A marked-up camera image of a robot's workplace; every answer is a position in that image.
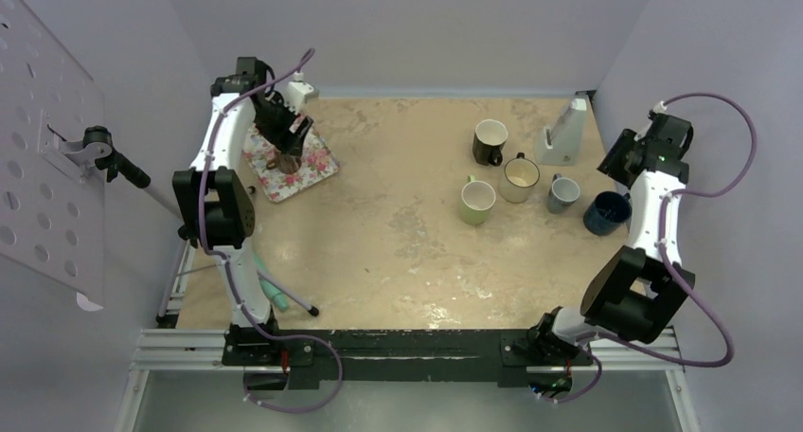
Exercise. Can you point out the light green mug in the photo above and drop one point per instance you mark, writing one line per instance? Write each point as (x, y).
(477, 200)

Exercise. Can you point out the white wedge stand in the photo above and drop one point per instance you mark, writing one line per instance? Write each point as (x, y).
(559, 144)

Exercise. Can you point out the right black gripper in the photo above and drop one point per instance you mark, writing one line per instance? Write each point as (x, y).
(629, 139)

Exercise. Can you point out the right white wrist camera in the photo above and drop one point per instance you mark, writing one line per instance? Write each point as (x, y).
(659, 107)

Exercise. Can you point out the dark blue mug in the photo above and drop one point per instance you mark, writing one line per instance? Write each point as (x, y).
(607, 212)

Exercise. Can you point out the glossy black mug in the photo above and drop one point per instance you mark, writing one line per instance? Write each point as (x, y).
(489, 139)

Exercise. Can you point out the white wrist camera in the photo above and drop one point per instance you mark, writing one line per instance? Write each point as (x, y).
(659, 107)
(298, 92)

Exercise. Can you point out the grey blue mug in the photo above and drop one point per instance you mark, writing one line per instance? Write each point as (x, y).
(563, 193)

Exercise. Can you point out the perforated white panel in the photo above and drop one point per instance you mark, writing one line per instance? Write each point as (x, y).
(52, 197)

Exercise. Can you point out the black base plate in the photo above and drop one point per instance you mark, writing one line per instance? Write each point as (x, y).
(401, 357)

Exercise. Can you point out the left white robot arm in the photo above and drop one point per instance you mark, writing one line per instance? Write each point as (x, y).
(219, 217)

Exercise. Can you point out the teal marker pen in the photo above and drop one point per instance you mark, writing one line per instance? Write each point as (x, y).
(275, 295)

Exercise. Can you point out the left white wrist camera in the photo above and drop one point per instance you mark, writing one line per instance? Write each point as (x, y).
(298, 92)

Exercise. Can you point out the dark brown mug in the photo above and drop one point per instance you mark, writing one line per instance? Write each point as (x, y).
(285, 163)

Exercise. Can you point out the beige cream mug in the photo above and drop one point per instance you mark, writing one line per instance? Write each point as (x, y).
(520, 177)

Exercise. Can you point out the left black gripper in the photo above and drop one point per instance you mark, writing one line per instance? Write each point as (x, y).
(287, 141)

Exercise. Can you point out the floral pattern tray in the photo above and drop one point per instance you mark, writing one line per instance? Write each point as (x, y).
(316, 164)

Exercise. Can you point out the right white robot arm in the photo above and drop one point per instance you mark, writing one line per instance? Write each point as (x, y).
(633, 297)

